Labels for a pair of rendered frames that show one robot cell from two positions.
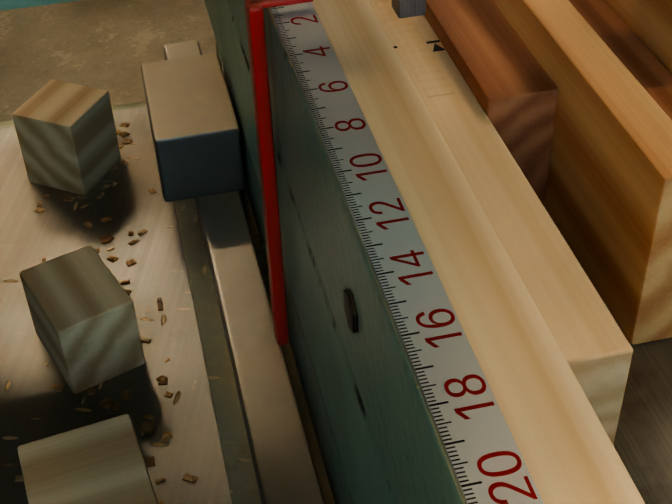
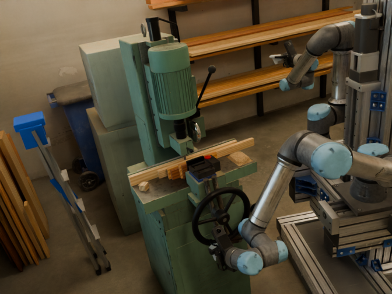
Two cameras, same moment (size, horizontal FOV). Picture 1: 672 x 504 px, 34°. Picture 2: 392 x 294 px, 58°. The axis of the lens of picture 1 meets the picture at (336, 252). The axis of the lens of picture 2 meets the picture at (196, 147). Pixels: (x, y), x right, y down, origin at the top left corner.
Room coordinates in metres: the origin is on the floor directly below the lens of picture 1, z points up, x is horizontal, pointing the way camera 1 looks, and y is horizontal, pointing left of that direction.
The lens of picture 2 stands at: (0.07, -1.58, 1.78)
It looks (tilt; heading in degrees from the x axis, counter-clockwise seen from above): 26 degrees down; 79
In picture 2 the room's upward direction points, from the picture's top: 8 degrees counter-clockwise
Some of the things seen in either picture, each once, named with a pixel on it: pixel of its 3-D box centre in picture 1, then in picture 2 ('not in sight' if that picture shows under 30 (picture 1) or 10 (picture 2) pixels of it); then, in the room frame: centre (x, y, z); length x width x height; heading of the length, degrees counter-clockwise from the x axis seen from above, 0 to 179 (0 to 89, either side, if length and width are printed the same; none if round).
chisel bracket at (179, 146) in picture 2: not in sight; (181, 144); (0.31, -0.01, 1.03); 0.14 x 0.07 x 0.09; 102
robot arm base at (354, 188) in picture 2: not in sight; (368, 183); (1.02, -0.47, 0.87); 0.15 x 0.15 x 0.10
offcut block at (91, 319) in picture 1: (82, 317); not in sight; (0.32, 0.10, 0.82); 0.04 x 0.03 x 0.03; 31
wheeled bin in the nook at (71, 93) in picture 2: not in sight; (94, 132); (-0.24, 1.82, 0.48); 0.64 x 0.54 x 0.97; 11
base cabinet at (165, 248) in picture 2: not in sight; (190, 238); (0.29, 0.09, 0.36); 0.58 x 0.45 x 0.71; 102
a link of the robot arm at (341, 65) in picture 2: not in sight; (340, 75); (1.21, 0.04, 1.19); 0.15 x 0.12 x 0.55; 8
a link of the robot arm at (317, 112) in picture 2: not in sight; (319, 118); (1.09, 0.02, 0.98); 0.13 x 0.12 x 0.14; 8
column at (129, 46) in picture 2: not in sight; (157, 105); (0.26, 0.26, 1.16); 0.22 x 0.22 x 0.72; 12
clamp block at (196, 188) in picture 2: not in sight; (205, 181); (0.37, -0.21, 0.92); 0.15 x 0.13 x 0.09; 12
